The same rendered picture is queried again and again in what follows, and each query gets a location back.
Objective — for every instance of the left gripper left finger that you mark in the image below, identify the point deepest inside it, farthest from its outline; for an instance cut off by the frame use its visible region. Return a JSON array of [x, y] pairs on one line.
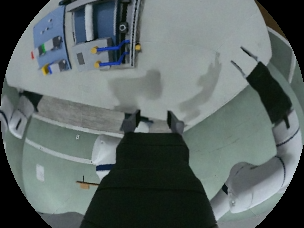
[[132, 122]]

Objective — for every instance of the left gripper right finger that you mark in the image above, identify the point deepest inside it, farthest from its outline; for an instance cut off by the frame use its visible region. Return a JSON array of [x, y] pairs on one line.
[[174, 124]]

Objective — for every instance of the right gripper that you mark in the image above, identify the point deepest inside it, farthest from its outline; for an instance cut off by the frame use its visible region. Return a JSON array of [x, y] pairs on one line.
[[275, 101]]

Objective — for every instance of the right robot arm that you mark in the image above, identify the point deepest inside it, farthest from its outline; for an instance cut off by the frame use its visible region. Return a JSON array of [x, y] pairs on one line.
[[246, 186]]

